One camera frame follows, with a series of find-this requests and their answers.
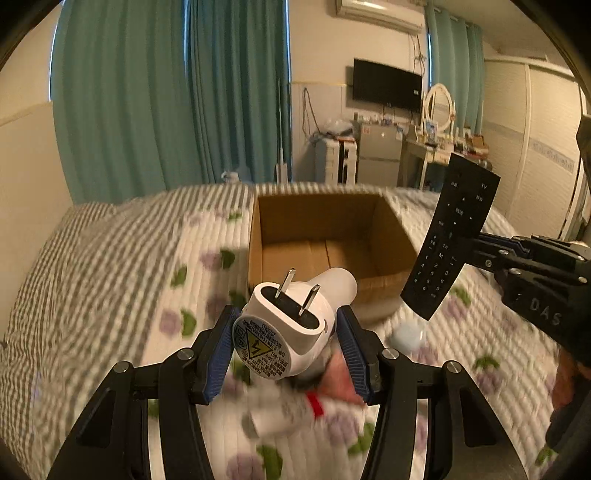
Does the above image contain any light blue earbuds case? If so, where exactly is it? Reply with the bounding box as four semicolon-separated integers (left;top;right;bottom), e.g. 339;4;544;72
388;322;426;356

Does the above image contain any clear water jug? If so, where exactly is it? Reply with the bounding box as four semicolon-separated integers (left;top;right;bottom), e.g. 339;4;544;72
221;171;240;184

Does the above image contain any white dressing table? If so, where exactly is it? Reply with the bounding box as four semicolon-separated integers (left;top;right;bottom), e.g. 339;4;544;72
398;138;493;191

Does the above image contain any white bottle red cap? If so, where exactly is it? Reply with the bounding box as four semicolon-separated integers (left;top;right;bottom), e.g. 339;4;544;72
242;392;325;439

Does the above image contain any oval vanity mirror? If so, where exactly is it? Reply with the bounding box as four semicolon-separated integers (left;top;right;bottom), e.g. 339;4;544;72
422;83;456;134

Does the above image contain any black wall television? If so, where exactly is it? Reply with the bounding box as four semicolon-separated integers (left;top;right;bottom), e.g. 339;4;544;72
352;58;423;113

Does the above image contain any teal curtain panel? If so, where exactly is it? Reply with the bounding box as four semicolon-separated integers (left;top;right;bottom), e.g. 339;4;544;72
186;1;291;183
50;1;204;203

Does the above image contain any open cardboard box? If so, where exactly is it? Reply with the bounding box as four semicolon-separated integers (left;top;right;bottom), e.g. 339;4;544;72
247;193;417;324

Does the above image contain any black TV remote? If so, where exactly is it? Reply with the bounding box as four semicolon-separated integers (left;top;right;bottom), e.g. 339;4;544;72
401;153;500;320

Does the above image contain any white wall air conditioner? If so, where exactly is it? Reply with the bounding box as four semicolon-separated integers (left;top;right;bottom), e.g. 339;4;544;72
335;0;425;35

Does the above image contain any white suitcase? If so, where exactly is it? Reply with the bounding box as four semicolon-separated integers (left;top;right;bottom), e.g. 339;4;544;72
315;137;358;185

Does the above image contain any white mop pole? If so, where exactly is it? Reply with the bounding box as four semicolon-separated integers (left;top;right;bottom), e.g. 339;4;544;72
276;80;288;184

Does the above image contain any grey small refrigerator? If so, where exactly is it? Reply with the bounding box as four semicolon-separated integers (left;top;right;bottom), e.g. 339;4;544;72
356;123;403;187

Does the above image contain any white plug night light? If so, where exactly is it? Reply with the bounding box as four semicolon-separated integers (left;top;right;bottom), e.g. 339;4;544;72
232;267;358;380

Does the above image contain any teal curtain right window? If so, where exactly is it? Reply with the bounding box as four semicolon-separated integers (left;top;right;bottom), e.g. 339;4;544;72
425;2;485;134

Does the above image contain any person right hand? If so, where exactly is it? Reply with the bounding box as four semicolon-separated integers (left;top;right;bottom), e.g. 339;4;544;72
551;348;591;410

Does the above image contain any pink rose tin case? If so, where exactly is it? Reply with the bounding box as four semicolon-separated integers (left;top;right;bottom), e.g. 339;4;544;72
317;349;365;406

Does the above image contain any floral quilted white mat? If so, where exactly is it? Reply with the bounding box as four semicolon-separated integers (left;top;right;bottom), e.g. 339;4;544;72
139;208;558;479

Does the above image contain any teal curtain middle panel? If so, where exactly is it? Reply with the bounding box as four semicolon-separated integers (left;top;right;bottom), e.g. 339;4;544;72
186;1;291;183

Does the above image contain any teal curtain left panel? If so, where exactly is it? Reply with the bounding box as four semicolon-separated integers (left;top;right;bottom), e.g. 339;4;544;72
50;1;204;203

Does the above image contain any grey checked bed cover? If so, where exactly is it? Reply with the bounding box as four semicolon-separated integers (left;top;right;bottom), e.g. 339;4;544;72
0;181;518;480

